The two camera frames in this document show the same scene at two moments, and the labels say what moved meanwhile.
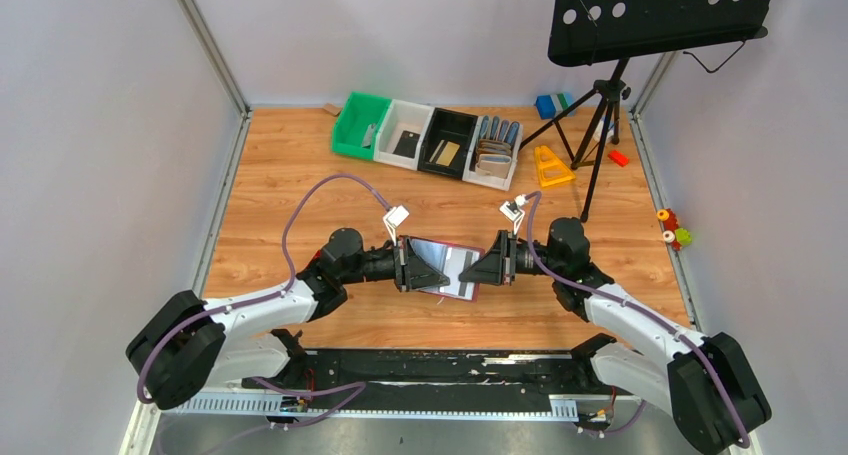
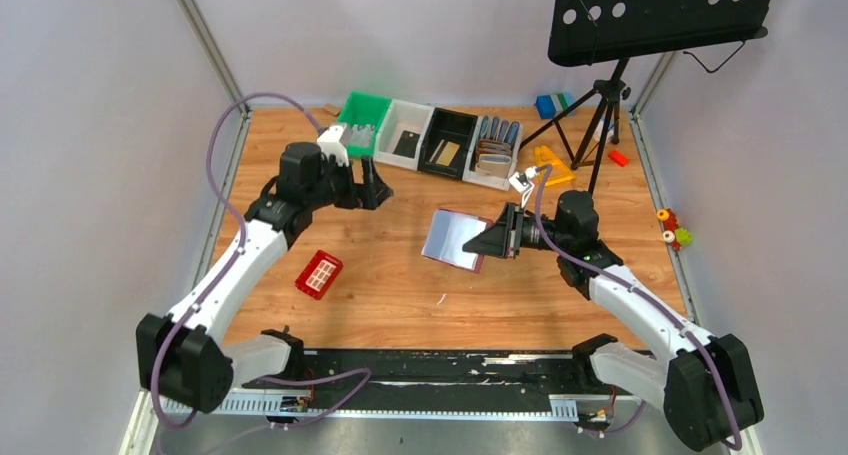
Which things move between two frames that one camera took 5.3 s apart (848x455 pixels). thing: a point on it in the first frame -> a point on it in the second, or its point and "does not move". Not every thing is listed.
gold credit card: (448, 153) does not move
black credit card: (407, 144) does not move
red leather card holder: (452, 261) -> (448, 233)
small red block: (619, 157) does not move
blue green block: (548, 105) does not move
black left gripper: (411, 271) -> (368, 195)
